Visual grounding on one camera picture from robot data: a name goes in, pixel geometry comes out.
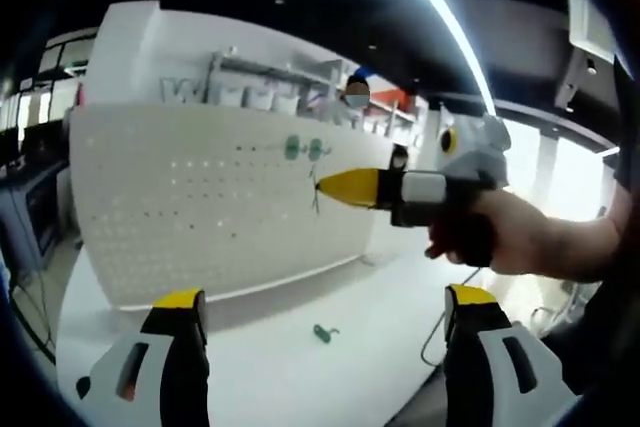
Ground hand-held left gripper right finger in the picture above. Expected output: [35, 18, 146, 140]
[443, 283, 584, 427]

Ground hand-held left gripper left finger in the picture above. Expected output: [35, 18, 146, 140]
[85, 287, 211, 427]

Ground white pegboard mounting plate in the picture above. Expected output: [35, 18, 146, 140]
[68, 101, 396, 311]

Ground person's right hand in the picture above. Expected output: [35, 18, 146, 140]
[424, 186, 551, 278]

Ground shelf with red items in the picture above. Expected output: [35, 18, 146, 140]
[362, 89, 429, 148]

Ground ceiling light strip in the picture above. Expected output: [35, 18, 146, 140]
[369, 0, 497, 118]

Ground grey metal shelf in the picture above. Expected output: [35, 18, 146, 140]
[209, 49, 351, 113]

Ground hanging ceiling panel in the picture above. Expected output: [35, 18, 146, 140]
[554, 0, 624, 111]

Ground person's dark shirt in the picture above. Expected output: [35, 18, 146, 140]
[544, 51, 640, 398]

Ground grey cabinet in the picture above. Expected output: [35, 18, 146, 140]
[9, 159, 71, 268]

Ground black monitor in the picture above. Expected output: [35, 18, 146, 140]
[22, 121, 69, 159]

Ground thin grey table cable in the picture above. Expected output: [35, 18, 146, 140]
[421, 266, 486, 366]

